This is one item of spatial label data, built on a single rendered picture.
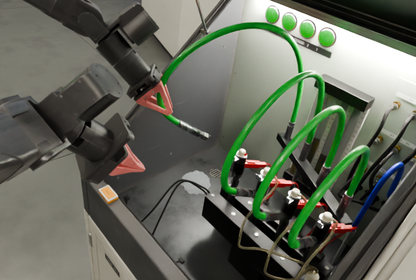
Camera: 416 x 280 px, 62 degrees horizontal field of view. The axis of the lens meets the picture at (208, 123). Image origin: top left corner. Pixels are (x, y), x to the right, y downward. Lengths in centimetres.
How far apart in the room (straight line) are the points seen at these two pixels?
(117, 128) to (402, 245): 54
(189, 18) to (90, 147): 312
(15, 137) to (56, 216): 183
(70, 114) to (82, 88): 4
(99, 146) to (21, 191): 189
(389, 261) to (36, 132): 63
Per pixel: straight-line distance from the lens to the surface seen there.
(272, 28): 79
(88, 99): 45
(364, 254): 72
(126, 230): 91
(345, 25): 90
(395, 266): 76
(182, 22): 357
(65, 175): 245
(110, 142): 54
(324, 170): 86
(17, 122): 44
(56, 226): 218
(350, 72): 95
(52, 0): 71
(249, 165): 87
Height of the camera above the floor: 167
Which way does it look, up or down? 35 degrees down
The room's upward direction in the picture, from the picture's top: 9 degrees clockwise
